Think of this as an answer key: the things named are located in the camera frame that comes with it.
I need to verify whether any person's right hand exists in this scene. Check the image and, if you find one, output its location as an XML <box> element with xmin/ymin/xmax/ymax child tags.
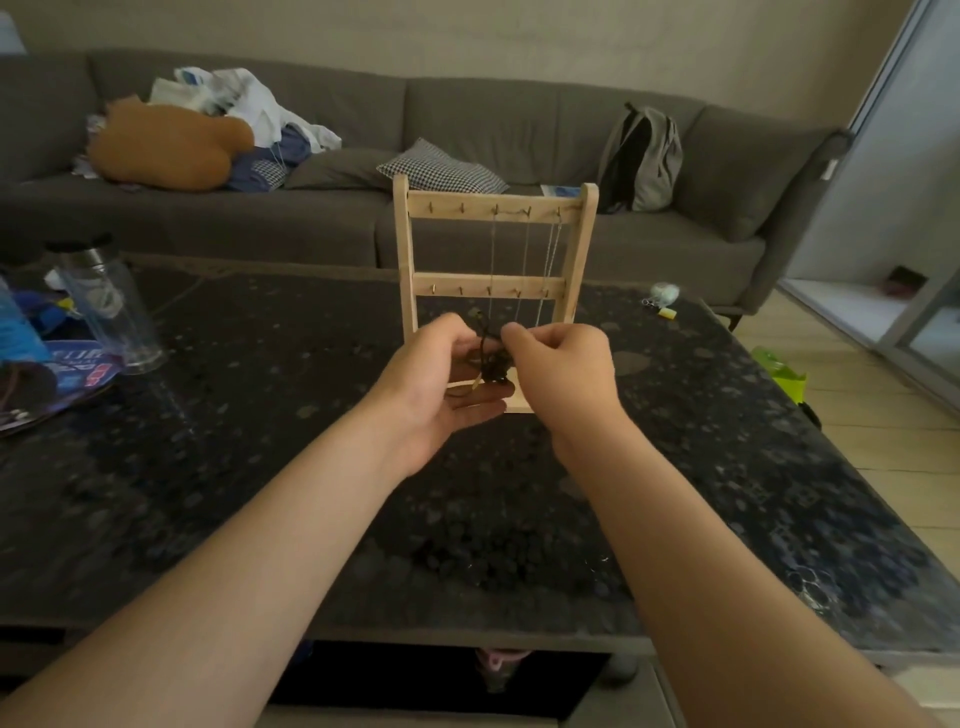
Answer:
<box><xmin>500</xmin><ymin>322</ymin><xmax>635</xmax><ymax>470</ymax></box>

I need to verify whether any person's left hand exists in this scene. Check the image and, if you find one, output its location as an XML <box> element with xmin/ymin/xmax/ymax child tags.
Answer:
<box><xmin>358</xmin><ymin>313</ymin><xmax>517</xmax><ymax>481</ymax></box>

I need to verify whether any black cord necklace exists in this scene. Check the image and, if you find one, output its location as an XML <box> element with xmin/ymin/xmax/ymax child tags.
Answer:
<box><xmin>443</xmin><ymin>307</ymin><xmax>519</xmax><ymax>400</ymax></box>

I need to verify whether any silver chain necklace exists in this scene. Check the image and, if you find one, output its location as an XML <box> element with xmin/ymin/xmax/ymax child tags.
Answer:
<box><xmin>533</xmin><ymin>208</ymin><xmax>564</xmax><ymax>329</ymax></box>

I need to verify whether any silver pendant necklace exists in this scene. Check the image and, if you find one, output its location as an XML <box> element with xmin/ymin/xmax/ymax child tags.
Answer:
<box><xmin>485</xmin><ymin>206</ymin><xmax>534</xmax><ymax>329</ymax></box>

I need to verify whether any wooden jewelry stand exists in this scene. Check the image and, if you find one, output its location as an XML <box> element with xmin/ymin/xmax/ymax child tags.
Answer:
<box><xmin>392</xmin><ymin>173</ymin><xmax>600</xmax><ymax>415</ymax></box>

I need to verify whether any person's left forearm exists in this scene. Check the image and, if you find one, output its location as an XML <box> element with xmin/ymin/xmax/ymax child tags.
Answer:
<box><xmin>0</xmin><ymin>408</ymin><xmax>414</xmax><ymax>728</ymax></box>

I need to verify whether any person's right forearm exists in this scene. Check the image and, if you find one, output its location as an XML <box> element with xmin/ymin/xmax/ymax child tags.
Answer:
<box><xmin>558</xmin><ymin>419</ymin><xmax>943</xmax><ymax>728</ymax></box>

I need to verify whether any green bag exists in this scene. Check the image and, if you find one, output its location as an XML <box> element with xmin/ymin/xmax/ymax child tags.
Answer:
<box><xmin>752</xmin><ymin>346</ymin><xmax>809</xmax><ymax>406</ymax></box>

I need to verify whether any checkered pillow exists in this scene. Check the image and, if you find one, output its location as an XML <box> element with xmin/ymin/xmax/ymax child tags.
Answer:
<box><xmin>376</xmin><ymin>137</ymin><xmax>511</xmax><ymax>196</ymax></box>

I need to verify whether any grey backpack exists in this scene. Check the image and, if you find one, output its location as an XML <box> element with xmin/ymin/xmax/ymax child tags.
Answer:
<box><xmin>596</xmin><ymin>103</ymin><xmax>684</xmax><ymax>215</ymax></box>

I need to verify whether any grey flat cushion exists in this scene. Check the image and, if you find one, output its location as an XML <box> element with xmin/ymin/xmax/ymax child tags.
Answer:
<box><xmin>283</xmin><ymin>148</ymin><xmax>399</xmax><ymax>191</ymax></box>

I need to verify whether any grey fabric sofa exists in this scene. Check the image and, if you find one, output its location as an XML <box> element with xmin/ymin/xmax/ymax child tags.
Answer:
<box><xmin>0</xmin><ymin>48</ymin><xmax>855</xmax><ymax>316</ymax></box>

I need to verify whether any blue crumpled garment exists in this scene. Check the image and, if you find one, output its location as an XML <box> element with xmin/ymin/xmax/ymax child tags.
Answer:
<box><xmin>227</xmin><ymin>123</ymin><xmax>313</xmax><ymax>194</ymax></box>

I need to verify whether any pink item under table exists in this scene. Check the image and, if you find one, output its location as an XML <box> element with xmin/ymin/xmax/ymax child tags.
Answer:
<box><xmin>473</xmin><ymin>649</ymin><xmax>532</xmax><ymax>695</ymax></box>

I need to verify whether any clear plastic tumbler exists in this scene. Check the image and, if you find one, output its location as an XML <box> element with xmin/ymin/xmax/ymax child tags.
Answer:
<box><xmin>44</xmin><ymin>233</ymin><xmax>168</xmax><ymax>376</ymax></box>

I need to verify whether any white crumpled garment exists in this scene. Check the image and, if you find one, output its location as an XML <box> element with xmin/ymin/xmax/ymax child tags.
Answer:
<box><xmin>148</xmin><ymin>67</ymin><xmax>343</xmax><ymax>155</ymax></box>

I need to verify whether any blue printed packet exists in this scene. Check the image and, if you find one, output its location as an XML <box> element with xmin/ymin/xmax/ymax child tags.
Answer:
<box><xmin>0</xmin><ymin>284</ymin><xmax>125</xmax><ymax>433</ymax></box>

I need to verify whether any dark shoe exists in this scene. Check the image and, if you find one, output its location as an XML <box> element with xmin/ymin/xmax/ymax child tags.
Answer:
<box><xmin>881</xmin><ymin>266</ymin><xmax>930</xmax><ymax>299</ymax></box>

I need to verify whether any brown plush toy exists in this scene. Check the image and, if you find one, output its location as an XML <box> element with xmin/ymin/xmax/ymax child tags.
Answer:
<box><xmin>86</xmin><ymin>95</ymin><xmax>256</xmax><ymax>193</ymax></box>

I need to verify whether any sliding glass door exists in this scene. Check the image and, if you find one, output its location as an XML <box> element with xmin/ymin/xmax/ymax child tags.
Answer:
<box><xmin>779</xmin><ymin>0</ymin><xmax>960</xmax><ymax>414</ymax></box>

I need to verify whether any blue plastic bottle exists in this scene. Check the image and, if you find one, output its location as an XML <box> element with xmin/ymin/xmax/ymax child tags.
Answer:
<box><xmin>0</xmin><ymin>273</ymin><xmax>50</xmax><ymax>365</ymax></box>

